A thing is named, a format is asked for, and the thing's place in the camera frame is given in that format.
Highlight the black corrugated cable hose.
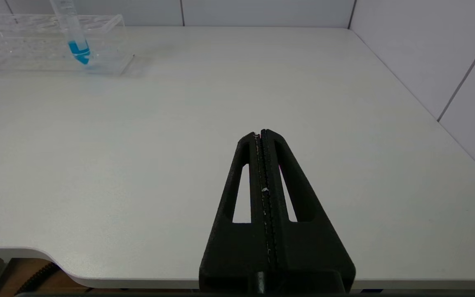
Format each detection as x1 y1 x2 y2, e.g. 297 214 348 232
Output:
14 262 61 296

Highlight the clear acrylic test tube rack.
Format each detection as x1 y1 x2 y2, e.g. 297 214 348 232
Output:
0 12 136 77

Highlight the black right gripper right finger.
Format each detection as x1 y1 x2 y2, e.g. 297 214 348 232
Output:
261 129 357 295

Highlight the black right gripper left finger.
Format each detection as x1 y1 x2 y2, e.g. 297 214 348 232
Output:
199 132 276 295

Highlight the test tube with blue pigment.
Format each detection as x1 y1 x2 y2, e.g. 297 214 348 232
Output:
49 0 92 66

